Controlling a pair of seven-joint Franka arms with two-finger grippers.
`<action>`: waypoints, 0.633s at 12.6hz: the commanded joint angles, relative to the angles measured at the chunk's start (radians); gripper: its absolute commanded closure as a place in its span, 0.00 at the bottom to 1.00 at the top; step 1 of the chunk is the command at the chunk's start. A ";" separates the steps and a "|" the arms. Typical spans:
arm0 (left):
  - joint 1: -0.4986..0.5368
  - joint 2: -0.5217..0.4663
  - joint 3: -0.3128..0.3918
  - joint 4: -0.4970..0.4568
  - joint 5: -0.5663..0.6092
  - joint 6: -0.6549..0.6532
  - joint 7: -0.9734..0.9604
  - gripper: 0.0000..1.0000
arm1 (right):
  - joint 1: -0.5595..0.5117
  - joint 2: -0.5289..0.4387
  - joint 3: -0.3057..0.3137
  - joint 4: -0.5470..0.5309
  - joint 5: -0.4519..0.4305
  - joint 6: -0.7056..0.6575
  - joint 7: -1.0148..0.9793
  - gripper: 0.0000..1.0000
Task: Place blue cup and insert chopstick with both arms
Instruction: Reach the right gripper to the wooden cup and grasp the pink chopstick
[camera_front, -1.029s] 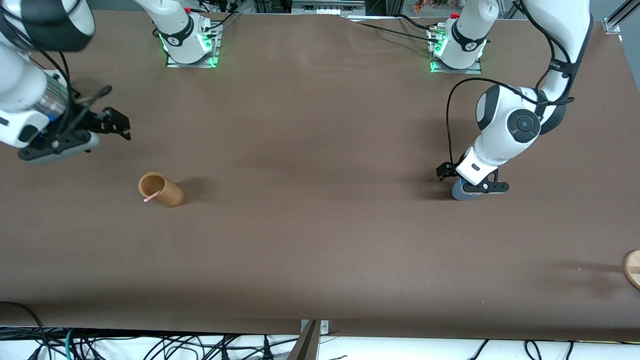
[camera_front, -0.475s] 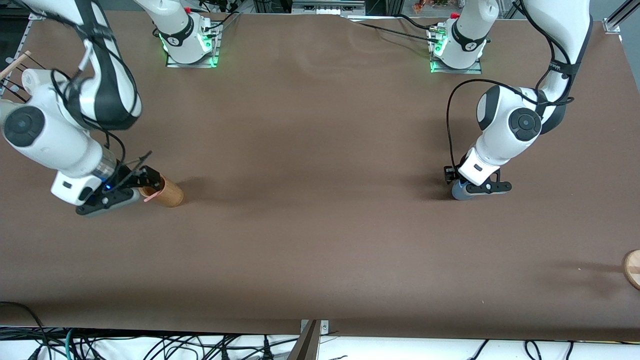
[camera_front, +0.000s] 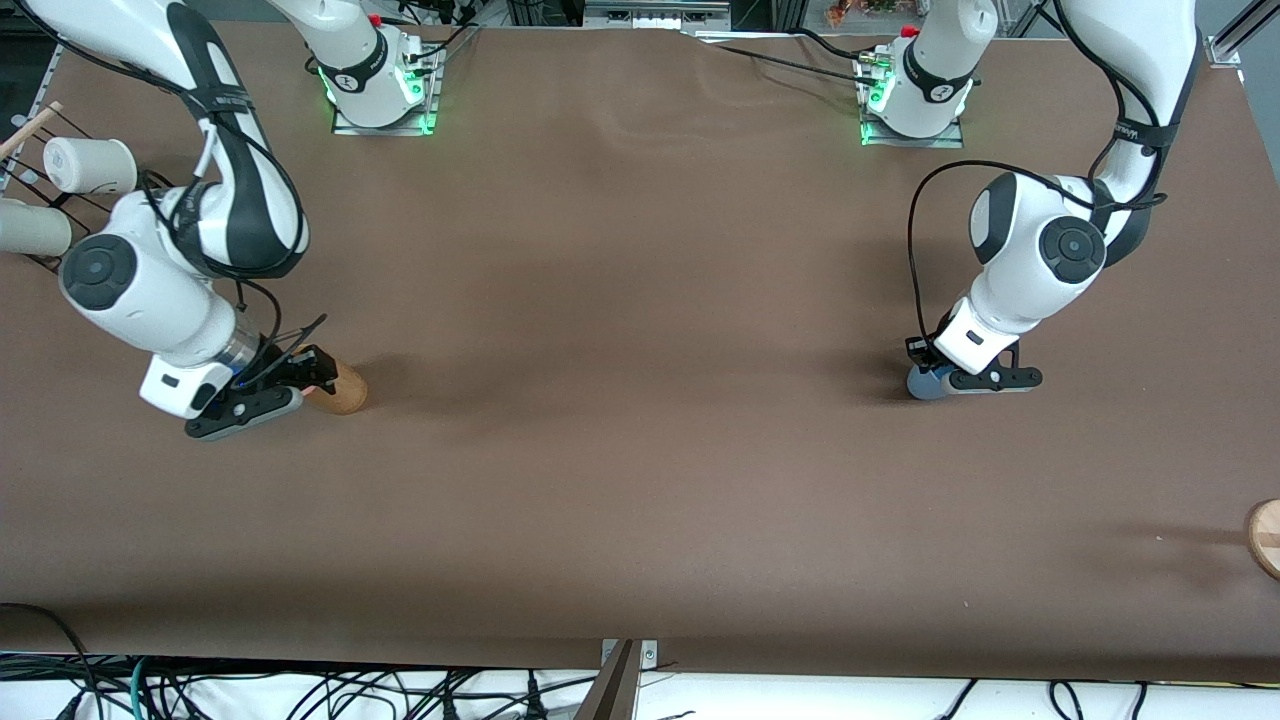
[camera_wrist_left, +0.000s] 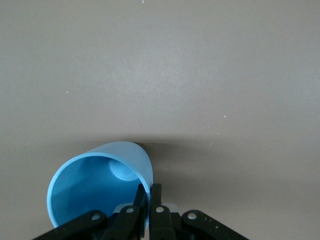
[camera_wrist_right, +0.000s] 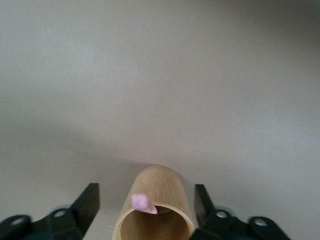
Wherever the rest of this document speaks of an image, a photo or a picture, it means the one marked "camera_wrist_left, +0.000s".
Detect light blue plastic cup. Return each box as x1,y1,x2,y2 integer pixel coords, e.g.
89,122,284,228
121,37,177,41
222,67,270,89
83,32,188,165
46,141,154,229

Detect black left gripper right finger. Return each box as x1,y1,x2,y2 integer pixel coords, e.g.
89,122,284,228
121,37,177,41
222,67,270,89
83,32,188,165
149,183,177,240

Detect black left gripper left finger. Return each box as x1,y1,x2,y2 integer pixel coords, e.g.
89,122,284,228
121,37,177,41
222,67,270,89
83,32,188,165
101,184,148,240

